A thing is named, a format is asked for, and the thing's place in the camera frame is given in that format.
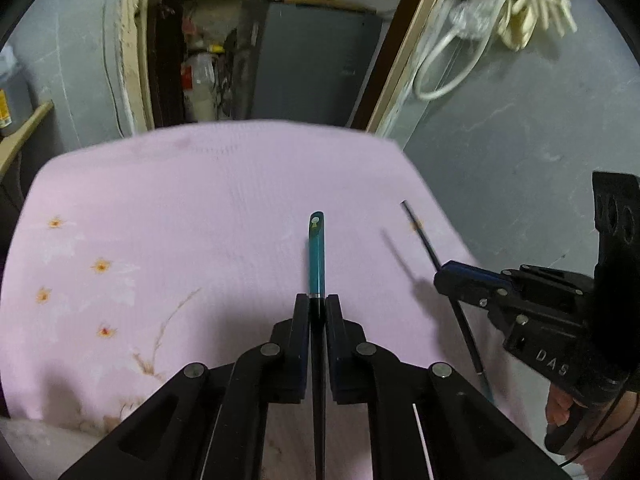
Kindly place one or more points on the clear plastic bag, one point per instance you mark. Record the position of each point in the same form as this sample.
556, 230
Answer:
472, 17

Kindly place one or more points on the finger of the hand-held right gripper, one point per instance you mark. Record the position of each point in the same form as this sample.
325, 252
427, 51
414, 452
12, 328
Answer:
465, 287
480, 274

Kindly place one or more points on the wooden door frame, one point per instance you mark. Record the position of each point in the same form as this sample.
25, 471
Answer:
135, 60

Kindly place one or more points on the person's right hand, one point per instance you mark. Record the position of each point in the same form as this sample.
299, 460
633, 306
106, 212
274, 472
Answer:
557, 407

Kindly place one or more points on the wooden counter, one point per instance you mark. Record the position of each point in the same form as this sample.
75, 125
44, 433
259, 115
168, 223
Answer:
25, 135

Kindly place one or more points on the white cotton gloves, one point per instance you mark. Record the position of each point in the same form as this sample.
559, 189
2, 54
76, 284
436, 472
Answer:
535, 15

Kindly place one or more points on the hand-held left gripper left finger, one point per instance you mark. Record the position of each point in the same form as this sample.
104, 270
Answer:
301, 350

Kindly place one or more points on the person's right forearm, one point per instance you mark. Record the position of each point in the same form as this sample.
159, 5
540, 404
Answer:
622, 425

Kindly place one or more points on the dark wooden door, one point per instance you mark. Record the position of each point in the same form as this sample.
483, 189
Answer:
167, 50

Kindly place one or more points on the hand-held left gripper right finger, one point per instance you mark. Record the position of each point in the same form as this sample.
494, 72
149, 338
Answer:
336, 350

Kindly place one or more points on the grey cabinet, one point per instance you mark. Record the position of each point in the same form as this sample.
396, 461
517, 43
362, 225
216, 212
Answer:
310, 60

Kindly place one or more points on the pink floral cloth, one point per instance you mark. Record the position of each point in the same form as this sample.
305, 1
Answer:
200, 240

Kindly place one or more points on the black teal-ended chopstick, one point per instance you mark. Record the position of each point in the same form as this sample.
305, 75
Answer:
316, 260
425, 240

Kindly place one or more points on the white plastic jug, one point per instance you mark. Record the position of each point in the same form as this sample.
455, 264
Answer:
202, 95

